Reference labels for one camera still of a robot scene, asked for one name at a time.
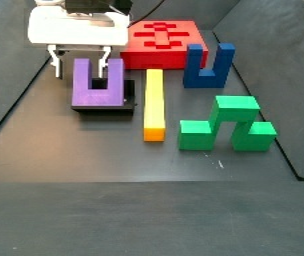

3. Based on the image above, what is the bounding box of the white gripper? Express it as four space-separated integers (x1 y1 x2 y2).
27 6 129 79

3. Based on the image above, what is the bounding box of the purple U-shaped block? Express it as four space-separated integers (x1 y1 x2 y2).
71 58 124 109

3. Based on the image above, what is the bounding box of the black angled fixture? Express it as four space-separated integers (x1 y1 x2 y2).
73 79 136 115

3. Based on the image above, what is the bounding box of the red insertion board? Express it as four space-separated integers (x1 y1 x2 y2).
120 20 208 70

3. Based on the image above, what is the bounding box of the blue U-shaped block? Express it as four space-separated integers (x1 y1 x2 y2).
181 42 236 90

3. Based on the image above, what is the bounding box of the yellow long bar block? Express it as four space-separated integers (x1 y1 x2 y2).
144 69 165 142

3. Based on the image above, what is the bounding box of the green zigzag block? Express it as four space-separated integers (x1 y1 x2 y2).
177 95 279 153

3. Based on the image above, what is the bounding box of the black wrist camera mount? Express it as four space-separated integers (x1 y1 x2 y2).
65 0 132 15

